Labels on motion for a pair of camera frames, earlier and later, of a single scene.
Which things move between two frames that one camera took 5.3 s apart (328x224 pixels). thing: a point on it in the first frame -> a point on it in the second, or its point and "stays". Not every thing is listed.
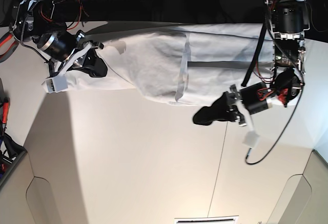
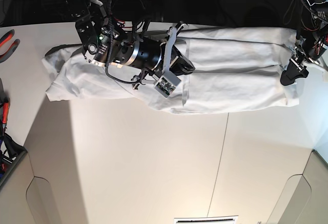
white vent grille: (216, 220) stays
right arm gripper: (254, 96) -> (312, 50)
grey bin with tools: (11, 152) stays
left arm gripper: (65, 46) -> (148, 54)
